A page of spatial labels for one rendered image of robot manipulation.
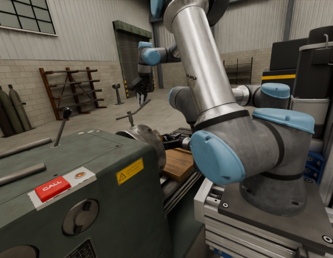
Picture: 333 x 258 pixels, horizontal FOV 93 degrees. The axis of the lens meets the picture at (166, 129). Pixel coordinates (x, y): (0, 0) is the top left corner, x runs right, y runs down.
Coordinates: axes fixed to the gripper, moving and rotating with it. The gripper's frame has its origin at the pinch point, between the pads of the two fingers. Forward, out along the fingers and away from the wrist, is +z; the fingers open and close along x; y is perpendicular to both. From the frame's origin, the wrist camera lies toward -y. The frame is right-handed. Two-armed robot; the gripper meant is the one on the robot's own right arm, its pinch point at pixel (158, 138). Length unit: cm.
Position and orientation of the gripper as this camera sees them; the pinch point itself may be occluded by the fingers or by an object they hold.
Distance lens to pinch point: 106.9
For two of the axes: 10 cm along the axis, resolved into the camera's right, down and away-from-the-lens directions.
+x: -0.9, -9.4, -3.4
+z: -7.6, -1.5, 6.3
